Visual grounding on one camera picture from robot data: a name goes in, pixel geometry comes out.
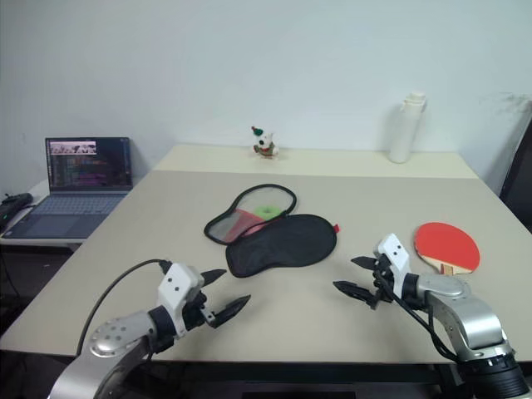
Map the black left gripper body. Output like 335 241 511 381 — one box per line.
180 287 218 333

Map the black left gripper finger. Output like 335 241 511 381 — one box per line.
206 294 252 330
201 268 227 287

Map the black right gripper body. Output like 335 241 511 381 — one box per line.
367 254 397 311

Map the red cloth item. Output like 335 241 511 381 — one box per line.
203 183 342 279

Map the red table tennis paddle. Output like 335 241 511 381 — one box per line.
413 222 481 277

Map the white plastic bottle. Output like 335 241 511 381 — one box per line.
387 91 429 165

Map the small white plush dog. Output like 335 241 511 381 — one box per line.
249 126 281 160

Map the grey open laptop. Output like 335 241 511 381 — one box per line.
3 136 135 240

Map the black office chair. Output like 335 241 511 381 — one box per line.
498 120 532 234

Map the white side desk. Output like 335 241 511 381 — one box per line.
0 177 140 253

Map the black electronic device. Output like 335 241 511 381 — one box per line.
0 192 35 234

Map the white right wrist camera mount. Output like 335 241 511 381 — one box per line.
372 233 413 294

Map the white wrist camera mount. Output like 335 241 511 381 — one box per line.
157 263 205 337
372 233 413 294

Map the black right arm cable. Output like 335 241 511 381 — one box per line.
384 269 459 367

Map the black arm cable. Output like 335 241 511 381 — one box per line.
76 259 172 359
384 269 459 367

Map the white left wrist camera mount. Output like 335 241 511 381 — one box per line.
157 263 205 337

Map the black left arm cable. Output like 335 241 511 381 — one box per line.
76 259 172 359

